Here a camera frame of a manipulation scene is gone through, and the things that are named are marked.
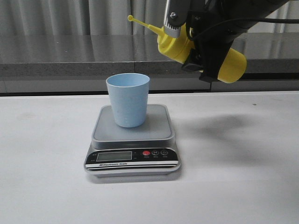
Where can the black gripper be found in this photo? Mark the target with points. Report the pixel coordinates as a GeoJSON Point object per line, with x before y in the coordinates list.
{"type": "Point", "coordinates": [213, 26]}

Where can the yellow squeeze bottle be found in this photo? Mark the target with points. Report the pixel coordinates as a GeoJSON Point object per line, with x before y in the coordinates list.
{"type": "Point", "coordinates": [182, 50]}

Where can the light blue plastic cup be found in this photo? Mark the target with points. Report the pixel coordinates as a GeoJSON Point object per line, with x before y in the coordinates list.
{"type": "Point", "coordinates": [128, 94]}

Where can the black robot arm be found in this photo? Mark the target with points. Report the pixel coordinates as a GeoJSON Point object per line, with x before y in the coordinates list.
{"type": "Point", "coordinates": [259, 10]}

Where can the silver digital kitchen scale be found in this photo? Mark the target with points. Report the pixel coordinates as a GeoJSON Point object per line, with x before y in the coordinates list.
{"type": "Point", "coordinates": [149, 149]}

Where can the grey stone counter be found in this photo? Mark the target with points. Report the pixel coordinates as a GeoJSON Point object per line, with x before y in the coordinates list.
{"type": "Point", "coordinates": [80, 64]}

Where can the grey pleated curtain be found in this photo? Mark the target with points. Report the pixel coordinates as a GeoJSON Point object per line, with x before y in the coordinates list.
{"type": "Point", "coordinates": [78, 17]}

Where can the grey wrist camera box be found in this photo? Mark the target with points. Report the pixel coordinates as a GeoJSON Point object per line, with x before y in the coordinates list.
{"type": "Point", "coordinates": [175, 16]}

